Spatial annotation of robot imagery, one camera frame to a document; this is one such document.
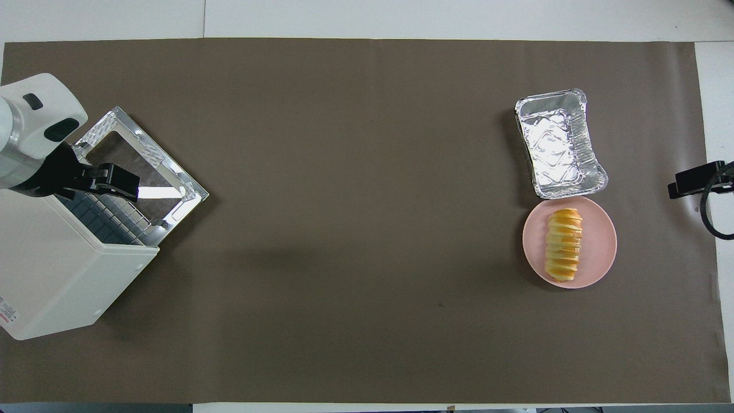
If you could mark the cream toaster oven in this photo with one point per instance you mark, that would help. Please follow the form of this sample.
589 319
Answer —
57 275

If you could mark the pink round plate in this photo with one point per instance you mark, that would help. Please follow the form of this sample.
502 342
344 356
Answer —
599 241

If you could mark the silver glass oven door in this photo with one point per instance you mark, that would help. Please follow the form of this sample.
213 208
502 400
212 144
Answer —
143 172

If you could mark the sliced yellow bread loaf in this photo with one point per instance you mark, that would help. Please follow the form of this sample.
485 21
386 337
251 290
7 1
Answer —
563 246

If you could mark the brown table mat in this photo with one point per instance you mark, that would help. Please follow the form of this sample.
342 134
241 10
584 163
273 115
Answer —
344 229

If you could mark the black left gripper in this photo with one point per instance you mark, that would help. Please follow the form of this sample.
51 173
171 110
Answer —
54 172

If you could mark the aluminium foil tray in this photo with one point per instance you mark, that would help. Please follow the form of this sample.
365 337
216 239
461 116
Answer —
556 149

